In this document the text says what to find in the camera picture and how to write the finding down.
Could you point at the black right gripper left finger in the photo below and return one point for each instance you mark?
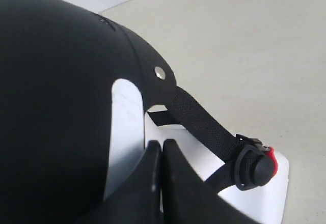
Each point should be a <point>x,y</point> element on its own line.
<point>137,200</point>

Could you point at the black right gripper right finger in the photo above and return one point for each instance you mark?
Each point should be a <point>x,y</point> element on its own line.
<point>186,198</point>

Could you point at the black helmet with tinted visor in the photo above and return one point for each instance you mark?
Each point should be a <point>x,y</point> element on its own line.
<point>58,65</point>

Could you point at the white mannequin head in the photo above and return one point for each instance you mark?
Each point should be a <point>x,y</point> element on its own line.
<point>127,147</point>

